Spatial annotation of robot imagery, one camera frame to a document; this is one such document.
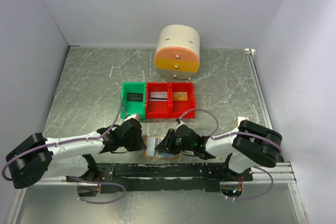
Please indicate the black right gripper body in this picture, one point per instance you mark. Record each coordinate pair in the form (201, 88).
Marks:
(179, 146)

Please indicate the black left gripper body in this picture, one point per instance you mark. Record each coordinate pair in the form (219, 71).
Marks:
(129, 143)

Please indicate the tan leather card holder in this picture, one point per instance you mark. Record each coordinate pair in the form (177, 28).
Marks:
(163, 155)

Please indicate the silver striped card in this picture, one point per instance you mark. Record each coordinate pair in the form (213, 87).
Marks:
(158, 96)
(151, 143)

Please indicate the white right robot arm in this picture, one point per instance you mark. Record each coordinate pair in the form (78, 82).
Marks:
(247, 145)

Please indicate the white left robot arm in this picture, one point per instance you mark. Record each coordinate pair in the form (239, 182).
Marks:
(38, 157)

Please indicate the black card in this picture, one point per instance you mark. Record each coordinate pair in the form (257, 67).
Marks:
(135, 97)

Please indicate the gold VIP card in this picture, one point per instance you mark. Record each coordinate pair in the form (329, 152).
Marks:
(180, 96)

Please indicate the red bin with gold card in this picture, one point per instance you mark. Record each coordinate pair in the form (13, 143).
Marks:
(179, 107)

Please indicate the red bin with silver card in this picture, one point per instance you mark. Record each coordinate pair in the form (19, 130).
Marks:
(158, 109)

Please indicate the white red card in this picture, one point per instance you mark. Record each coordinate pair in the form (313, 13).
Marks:
(240, 119)

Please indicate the green plastic bin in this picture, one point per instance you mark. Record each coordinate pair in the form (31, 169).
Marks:
(133, 107)

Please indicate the round three-drawer mini cabinet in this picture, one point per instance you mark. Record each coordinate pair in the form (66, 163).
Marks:
(177, 53)

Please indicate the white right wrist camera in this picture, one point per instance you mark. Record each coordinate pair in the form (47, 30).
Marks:
(179, 122)

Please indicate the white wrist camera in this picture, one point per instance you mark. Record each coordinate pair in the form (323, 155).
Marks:
(179, 122)
(135, 116)

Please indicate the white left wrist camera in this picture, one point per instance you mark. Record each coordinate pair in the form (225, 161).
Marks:
(135, 116)

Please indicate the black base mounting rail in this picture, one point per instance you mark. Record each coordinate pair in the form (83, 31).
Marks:
(157, 177)

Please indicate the aluminium frame rail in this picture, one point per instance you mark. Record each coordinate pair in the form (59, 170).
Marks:
(283, 171)

